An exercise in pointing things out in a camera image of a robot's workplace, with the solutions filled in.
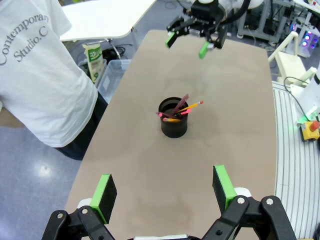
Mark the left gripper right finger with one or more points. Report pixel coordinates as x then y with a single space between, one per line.
225 192

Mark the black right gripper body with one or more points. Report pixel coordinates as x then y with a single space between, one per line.
205 15

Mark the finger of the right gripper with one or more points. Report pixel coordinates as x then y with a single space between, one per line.
178 25
217 36

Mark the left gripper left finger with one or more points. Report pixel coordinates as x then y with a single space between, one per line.
105 197

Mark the yellow pencil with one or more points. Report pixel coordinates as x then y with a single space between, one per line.
192 106
171 120

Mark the maroon pen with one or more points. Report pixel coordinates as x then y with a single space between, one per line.
181 105

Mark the black marker with red cap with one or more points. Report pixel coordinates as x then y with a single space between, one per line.
186 112

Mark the dark red pen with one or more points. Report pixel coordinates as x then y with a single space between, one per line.
163 115

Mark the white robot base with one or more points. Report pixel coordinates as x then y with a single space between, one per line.
308 95

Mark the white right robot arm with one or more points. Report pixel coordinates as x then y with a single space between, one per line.
250 3

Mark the person's right forearm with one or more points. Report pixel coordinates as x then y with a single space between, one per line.
11 117

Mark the black mesh pen holder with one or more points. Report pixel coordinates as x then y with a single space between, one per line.
173 127

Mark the white table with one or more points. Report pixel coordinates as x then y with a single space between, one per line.
107 17

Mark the grey striped platform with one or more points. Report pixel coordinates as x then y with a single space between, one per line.
297 187

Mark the clear plastic storage bin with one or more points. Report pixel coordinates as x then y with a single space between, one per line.
113 77

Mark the computer with coloured lights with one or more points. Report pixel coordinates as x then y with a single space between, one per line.
307 37

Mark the yellow-green printed bag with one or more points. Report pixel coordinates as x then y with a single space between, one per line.
95 62

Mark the yellow emergency stop box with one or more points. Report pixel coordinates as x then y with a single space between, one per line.
311 131

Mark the person in white T-shirt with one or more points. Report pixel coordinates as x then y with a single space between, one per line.
37 75

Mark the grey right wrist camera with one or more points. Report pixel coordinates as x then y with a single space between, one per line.
195 32

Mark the aluminium profile frame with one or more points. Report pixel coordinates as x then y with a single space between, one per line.
270 20

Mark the cream angled bracket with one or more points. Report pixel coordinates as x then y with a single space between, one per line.
290 62

